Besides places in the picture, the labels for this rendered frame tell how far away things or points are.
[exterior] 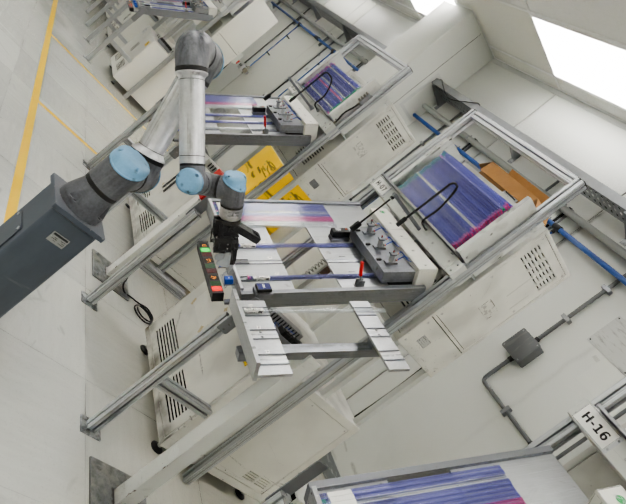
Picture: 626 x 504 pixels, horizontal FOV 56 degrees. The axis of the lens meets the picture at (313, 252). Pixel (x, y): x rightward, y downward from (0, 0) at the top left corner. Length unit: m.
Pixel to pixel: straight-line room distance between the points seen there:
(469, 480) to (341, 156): 2.33
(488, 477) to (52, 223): 1.37
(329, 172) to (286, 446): 1.67
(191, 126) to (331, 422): 1.40
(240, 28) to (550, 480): 5.56
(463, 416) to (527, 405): 0.37
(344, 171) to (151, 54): 3.36
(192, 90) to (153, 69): 4.73
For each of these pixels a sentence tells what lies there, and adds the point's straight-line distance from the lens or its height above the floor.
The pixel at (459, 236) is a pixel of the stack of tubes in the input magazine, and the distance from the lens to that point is 2.30.
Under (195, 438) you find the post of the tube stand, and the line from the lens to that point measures 2.00.
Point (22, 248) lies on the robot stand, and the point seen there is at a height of 0.37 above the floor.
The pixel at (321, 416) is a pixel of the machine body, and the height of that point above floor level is 0.56.
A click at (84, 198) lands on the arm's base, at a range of 1.84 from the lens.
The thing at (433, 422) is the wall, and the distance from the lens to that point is 3.75.
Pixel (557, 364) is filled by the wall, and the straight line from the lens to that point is 3.66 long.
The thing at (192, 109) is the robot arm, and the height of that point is 1.00.
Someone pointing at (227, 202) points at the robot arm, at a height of 0.89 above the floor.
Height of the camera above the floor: 1.21
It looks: 6 degrees down
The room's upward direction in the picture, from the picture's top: 52 degrees clockwise
